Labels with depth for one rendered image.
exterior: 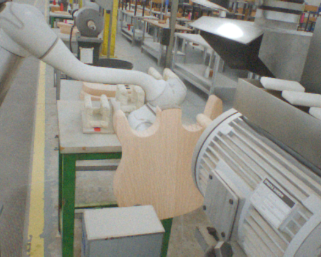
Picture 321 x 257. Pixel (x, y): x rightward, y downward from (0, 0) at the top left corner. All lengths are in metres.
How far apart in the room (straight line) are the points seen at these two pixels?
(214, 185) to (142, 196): 0.50
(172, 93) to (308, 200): 0.90
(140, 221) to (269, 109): 0.36
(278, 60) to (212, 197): 0.32
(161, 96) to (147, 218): 0.65
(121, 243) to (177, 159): 0.42
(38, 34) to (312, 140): 0.90
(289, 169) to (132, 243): 0.35
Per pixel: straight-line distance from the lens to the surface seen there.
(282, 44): 0.74
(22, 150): 3.52
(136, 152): 0.99
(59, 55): 1.18
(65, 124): 1.68
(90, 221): 0.72
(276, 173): 0.56
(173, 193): 1.11
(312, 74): 0.72
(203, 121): 0.93
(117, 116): 0.94
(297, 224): 0.49
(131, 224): 0.72
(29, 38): 1.16
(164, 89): 1.29
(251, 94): 0.62
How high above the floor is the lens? 1.57
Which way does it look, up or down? 21 degrees down
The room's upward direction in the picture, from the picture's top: 8 degrees clockwise
